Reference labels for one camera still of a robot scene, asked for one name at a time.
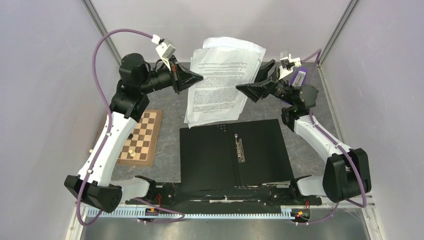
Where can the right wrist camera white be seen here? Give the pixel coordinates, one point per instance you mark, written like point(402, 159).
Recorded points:
point(287, 62)

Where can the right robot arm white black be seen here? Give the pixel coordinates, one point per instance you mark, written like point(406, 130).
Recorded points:
point(346, 174)

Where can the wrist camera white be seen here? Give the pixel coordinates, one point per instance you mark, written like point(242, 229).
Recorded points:
point(287, 62)
point(164, 48)

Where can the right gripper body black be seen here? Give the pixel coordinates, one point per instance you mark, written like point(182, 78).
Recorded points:
point(282, 90)

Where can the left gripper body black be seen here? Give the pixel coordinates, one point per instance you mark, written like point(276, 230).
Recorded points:
point(163, 78)

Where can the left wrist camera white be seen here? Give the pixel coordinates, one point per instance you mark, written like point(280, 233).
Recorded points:
point(164, 48)

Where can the metal folder clip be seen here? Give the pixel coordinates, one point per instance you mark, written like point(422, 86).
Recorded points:
point(239, 149)

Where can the teal folder black inside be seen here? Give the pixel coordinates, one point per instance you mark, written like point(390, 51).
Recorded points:
point(208, 156)

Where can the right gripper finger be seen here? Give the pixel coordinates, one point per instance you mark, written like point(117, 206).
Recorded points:
point(265, 70)
point(256, 91)

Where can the wooden chessboard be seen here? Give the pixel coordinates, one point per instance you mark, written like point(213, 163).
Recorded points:
point(143, 143)

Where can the purple metronome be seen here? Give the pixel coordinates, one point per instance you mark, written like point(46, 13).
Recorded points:
point(299, 77)

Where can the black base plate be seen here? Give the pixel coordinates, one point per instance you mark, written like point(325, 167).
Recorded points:
point(250, 199)

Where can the white chess piece on board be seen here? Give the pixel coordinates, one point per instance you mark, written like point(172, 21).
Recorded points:
point(131, 153)

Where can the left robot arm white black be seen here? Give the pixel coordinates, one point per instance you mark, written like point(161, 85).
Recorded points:
point(92, 185)

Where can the white toothed cable duct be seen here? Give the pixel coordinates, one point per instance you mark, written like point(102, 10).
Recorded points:
point(144, 213)

